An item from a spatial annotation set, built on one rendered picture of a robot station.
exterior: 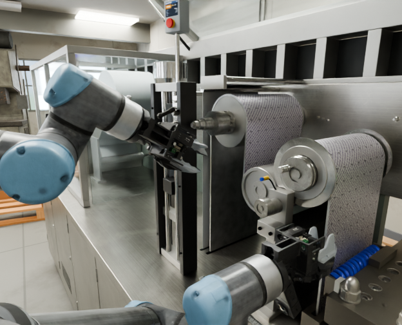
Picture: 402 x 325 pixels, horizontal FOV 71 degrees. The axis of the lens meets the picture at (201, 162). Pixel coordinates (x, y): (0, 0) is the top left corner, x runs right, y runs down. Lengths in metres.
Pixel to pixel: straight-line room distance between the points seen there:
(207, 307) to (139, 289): 0.45
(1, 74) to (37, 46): 1.53
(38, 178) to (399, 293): 0.67
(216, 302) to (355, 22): 0.81
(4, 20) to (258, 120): 6.63
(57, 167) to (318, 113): 0.81
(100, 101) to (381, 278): 0.67
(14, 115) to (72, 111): 6.82
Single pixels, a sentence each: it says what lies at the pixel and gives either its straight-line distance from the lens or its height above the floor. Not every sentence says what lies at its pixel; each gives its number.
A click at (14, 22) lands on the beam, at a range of 7.13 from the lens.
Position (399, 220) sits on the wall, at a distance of 3.31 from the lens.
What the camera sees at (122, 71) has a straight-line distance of 1.41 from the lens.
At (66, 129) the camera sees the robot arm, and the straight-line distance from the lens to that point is 0.50.
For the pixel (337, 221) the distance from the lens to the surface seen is 0.68.
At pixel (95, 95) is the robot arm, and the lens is 0.50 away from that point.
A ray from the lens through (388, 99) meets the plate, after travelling 0.90.
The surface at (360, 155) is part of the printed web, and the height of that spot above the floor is 1.28.
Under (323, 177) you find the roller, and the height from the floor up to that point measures 1.25.
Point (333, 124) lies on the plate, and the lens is 0.97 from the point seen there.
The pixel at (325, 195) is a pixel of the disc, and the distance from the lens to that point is 0.62.
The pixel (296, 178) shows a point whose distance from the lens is 0.62.
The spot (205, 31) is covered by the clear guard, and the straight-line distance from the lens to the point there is 1.42.
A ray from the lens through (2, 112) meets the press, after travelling 7.36.
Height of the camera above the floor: 1.41
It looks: 14 degrees down
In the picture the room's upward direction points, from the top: straight up
